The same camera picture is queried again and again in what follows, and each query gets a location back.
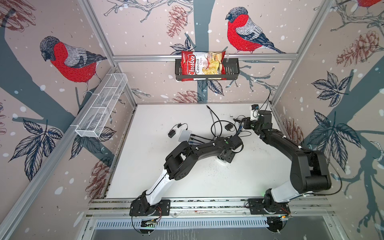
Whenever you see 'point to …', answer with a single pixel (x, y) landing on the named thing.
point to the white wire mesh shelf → (95, 118)
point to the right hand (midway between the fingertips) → (242, 119)
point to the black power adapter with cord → (172, 132)
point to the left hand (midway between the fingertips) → (226, 156)
